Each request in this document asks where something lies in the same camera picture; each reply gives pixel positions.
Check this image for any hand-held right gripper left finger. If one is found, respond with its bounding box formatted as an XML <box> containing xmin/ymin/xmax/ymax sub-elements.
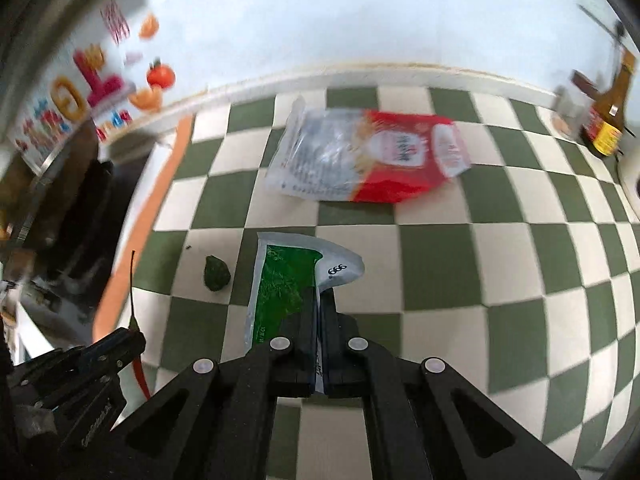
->
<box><xmin>107</xmin><ymin>285</ymin><xmax>321</xmax><ymax>480</ymax></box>

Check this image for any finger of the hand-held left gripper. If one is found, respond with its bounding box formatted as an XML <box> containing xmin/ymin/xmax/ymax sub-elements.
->
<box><xmin>20</xmin><ymin>365</ymin><xmax>124</xmax><ymax>411</ymax></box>
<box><xmin>7</xmin><ymin>327</ymin><xmax>147</xmax><ymax>389</ymax></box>

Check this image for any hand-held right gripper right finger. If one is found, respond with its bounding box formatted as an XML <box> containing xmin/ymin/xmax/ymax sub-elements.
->
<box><xmin>317</xmin><ymin>290</ymin><xmax>583</xmax><ymax>480</ymax></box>

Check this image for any red chili pepper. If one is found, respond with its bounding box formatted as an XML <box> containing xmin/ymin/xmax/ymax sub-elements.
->
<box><xmin>127</xmin><ymin>250</ymin><xmax>152</xmax><ymax>402</ymax></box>

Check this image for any green white sachet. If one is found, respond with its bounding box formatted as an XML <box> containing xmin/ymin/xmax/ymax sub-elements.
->
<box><xmin>244</xmin><ymin>231</ymin><xmax>366</xmax><ymax>356</ymax></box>

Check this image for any green pepper piece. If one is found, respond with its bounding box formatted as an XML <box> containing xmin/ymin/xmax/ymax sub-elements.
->
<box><xmin>203</xmin><ymin>255</ymin><xmax>232</xmax><ymax>292</ymax></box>

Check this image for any green white checkered tablecloth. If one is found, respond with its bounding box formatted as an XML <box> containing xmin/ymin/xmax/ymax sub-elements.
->
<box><xmin>92</xmin><ymin>85</ymin><xmax>640</xmax><ymax>480</ymax></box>

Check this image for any dark frying pan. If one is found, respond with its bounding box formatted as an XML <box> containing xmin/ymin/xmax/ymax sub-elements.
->
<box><xmin>0</xmin><ymin>120</ymin><xmax>116</xmax><ymax>281</ymax></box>

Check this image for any red and clear plastic bag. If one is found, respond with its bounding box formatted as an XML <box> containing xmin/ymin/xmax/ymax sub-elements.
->
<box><xmin>264</xmin><ymin>96</ymin><xmax>472</xmax><ymax>204</ymax></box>

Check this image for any red persimmon sticker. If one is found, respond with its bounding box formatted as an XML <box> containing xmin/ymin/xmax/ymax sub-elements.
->
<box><xmin>146</xmin><ymin>58</ymin><xmax>177</xmax><ymax>88</ymax></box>

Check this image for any glass spice jar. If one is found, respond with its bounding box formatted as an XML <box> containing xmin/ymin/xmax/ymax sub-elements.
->
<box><xmin>552</xmin><ymin>70</ymin><xmax>601</xmax><ymax>143</ymax></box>

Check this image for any red seal sticker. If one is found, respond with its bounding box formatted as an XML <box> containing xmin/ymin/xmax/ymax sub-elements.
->
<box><xmin>100</xmin><ymin>2</ymin><xmax>131</xmax><ymax>46</ymax></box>

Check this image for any brown sauce bottle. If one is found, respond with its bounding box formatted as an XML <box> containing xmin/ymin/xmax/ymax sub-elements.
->
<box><xmin>580</xmin><ymin>47</ymin><xmax>638</xmax><ymax>158</ymax></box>

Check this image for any colourful lettering wall decal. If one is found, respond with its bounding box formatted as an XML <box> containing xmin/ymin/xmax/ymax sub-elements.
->
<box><xmin>12</xmin><ymin>42</ymin><xmax>138</xmax><ymax>161</ymax></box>

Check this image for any black plug with cable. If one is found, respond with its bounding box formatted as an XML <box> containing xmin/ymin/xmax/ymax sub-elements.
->
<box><xmin>577</xmin><ymin>4</ymin><xmax>628</xmax><ymax>91</ymax></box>

